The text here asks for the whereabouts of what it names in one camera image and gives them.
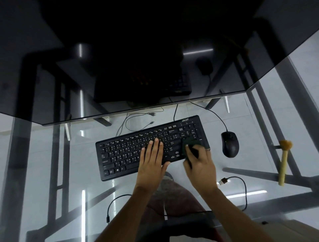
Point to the person's right hand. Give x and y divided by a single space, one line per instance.
203 172

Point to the person's left hand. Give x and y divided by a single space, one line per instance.
150 172

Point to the person's left little finger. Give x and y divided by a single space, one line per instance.
142 156

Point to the person's left thumb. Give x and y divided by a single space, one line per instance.
166 166

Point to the person's left middle finger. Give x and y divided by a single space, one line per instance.
156 149

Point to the person's right thumb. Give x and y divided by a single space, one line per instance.
187 165

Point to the black computer keyboard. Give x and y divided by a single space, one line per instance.
119 154

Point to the dark green cleaning cloth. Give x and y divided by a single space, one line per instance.
187 142

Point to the person's right forearm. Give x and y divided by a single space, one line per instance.
231 217

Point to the person's left forearm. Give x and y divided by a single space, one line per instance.
127 217

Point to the person's patterned red trousers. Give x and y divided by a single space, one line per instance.
179 197

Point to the black computer mouse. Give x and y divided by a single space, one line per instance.
230 145

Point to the large black monitor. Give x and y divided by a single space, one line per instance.
139 49

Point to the brown cardboard box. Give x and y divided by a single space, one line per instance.
291 230

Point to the grey metal table frame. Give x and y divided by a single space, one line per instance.
284 139

